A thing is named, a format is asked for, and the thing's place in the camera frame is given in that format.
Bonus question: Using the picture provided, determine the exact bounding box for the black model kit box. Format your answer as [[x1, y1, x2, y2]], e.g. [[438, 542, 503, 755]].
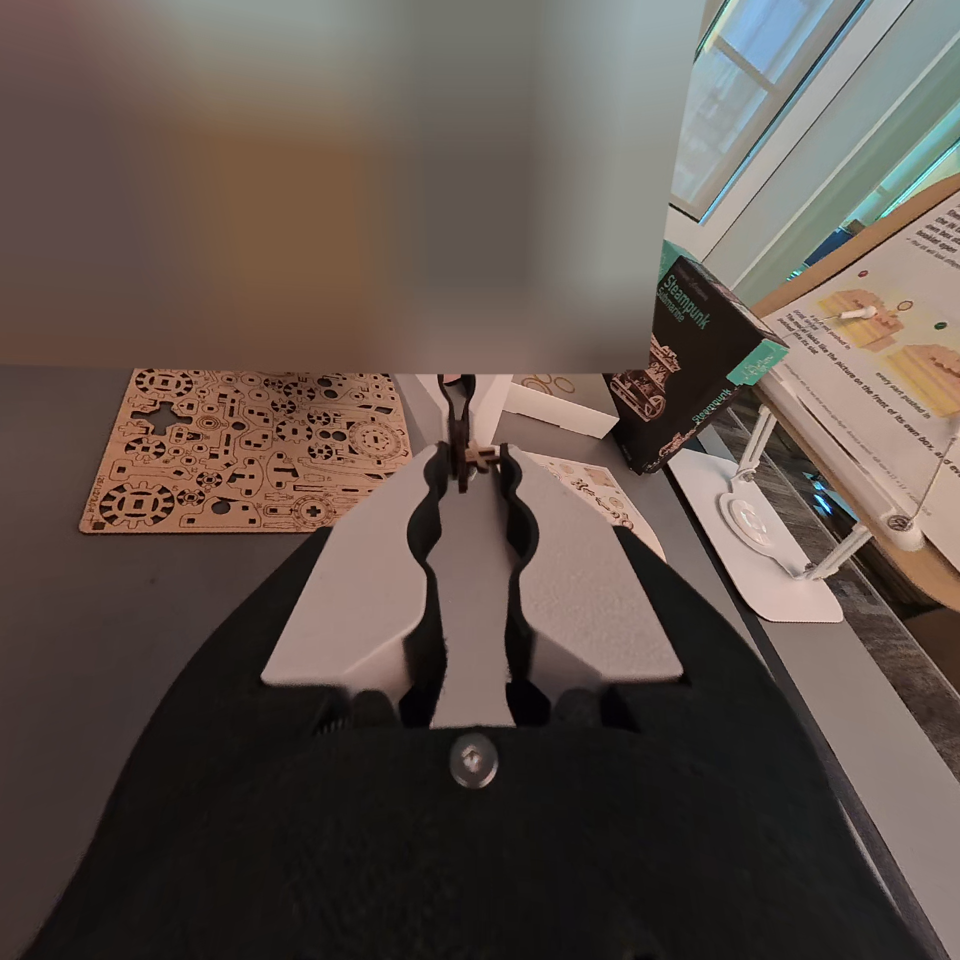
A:
[[606, 258, 790, 476]]

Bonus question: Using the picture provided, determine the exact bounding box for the glass window wall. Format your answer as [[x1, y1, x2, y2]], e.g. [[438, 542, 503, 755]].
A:
[[669, 0, 960, 301]]

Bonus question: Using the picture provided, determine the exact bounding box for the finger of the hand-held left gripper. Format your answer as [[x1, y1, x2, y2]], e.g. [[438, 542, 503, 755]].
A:
[[393, 373, 461, 451], [459, 373, 513, 451]]

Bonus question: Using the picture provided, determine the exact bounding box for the white cardboard box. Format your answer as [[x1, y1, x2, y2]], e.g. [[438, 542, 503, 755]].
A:
[[501, 373, 618, 441]]

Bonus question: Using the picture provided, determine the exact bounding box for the laser-cut wooden parts sheet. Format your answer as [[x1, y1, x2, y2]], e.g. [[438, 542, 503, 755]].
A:
[[78, 367, 414, 535]]

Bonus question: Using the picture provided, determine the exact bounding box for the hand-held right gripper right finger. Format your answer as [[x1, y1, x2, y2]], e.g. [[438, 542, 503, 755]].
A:
[[497, 442, 684, 729]]

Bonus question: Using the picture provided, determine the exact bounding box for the white metal book stand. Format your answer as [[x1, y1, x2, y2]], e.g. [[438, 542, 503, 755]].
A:
[[667, 405, 927, 624]]

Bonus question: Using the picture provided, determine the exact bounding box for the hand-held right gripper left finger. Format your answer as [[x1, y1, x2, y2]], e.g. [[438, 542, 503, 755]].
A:
[[261, 441, 459, 729]]

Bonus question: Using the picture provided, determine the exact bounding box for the illustrated instruction booklet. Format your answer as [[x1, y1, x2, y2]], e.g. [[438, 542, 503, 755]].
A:
[[534, 448, 667, 562]]

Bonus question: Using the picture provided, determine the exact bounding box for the printed instruction sheet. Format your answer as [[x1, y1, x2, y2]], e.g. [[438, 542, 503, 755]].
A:
[[772, 191, 960, 530]]

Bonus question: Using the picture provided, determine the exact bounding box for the instruction sheet on cardboard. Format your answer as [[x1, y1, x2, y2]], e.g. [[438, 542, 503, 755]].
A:
[[750, 176, 960, 610]]

